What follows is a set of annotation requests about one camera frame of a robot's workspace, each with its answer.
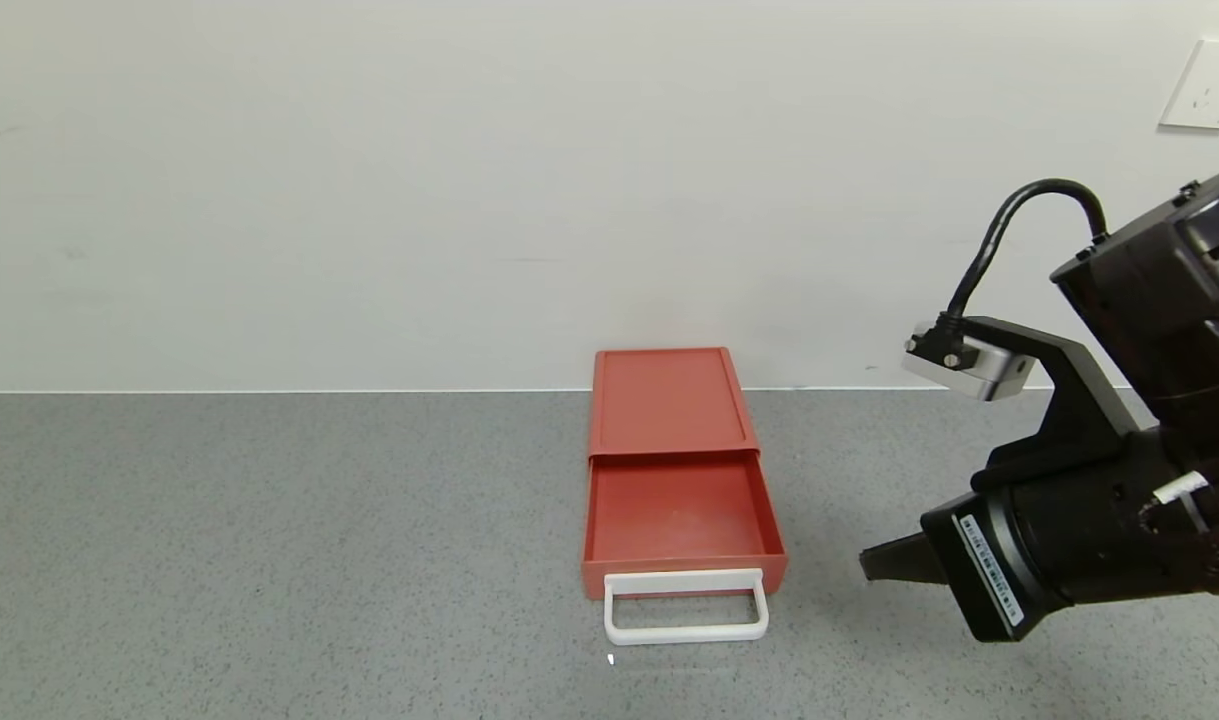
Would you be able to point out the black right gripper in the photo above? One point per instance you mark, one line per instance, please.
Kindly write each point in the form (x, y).
(987, 572)

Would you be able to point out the red drawer tray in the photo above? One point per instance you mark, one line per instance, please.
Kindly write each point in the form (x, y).
(674, 510)

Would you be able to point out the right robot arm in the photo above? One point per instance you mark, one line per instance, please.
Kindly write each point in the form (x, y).
(1159, 300)

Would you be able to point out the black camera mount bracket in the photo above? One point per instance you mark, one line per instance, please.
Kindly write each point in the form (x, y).
(1074, 390)

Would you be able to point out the white wall socket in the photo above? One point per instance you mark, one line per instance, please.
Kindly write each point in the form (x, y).
(1209, 85)

